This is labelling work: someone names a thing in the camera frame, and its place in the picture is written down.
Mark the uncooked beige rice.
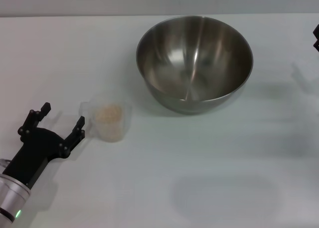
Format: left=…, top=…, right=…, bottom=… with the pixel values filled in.
left=96, top=104, right=124, bottom=139

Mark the stainless steel mixing bowl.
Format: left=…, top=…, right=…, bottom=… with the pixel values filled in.
left=136, top=15, right=254, bottom=115

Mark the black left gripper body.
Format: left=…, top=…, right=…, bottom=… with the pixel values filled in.
left=1, top=127, right=66, bottom=188

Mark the clear plastic measuring cup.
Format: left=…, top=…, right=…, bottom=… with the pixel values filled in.
left=79, top=94, right=133, bottom=144

